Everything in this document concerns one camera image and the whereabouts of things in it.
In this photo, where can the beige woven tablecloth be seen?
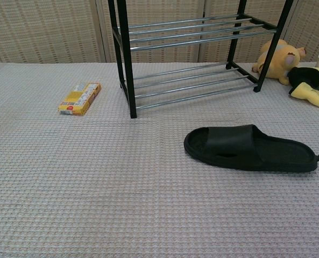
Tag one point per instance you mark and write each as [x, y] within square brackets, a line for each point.
[121, 174]

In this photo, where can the yellow cardboard box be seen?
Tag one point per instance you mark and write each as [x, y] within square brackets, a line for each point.
[78, 100]

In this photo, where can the black metal shoe rack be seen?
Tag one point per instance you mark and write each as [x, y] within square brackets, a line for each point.
[125, 53]

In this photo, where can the yellow plush toy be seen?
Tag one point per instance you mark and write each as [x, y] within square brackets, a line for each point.
[281, 60]

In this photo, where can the yellow cloth with black trim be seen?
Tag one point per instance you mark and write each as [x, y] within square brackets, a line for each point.
[310, 94]

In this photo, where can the woven folding screen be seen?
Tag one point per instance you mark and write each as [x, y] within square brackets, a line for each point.
[46, 29]

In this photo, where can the black slide sandal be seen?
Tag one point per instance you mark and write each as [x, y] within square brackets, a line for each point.
[229, 142]

